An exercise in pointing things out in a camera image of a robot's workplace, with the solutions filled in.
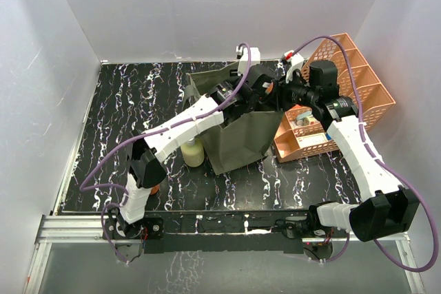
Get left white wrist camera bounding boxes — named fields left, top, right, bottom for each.
left=236, top=44, right=261, bottom=74

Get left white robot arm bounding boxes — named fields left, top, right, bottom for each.
left=117, top=64, right=282, bottom=238

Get small boxes in tray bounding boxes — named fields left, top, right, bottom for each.
left=294, top=111, right=317, bottom=126

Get orange low basket tray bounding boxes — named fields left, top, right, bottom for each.
left=274, top=106, right=338, bottom=162

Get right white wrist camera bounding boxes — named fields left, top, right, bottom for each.
left=281, top=50, right=305, bottom=83

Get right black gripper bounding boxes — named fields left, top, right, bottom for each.
left=261, top=71, right=318, bottom=112

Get orange spray bottle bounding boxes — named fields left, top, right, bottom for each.
left=150, top=185, right=160, bottom=195

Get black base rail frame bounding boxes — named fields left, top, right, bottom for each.
left=101, top=208, right=346, bottom=258

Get olive green canvas bag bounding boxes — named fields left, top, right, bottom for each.
left=183, top=62, right=283, bottom=175

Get yellow-green pump soap bottle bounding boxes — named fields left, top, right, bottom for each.
left=181, top=138, right=205, bottom=167

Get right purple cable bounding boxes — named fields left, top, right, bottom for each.
left=292, top=34, right=436, bottom=272

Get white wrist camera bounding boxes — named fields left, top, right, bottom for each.
left=281, top=50, right=305, bottom=83
left=236, top=44, right=261, bottom=74

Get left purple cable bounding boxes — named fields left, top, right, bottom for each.
left=79, top=42, right=251, bottom=264

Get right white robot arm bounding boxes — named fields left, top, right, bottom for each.
left=278, top=60, right=420, bottom=242

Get purple cable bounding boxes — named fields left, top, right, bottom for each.
left=292, top=34, right=436, bottom=272
left=79, top=42, right=251, bottom=264

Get orange tall file organizer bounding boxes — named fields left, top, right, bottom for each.
left=302, top=33, right=396, bottom=131

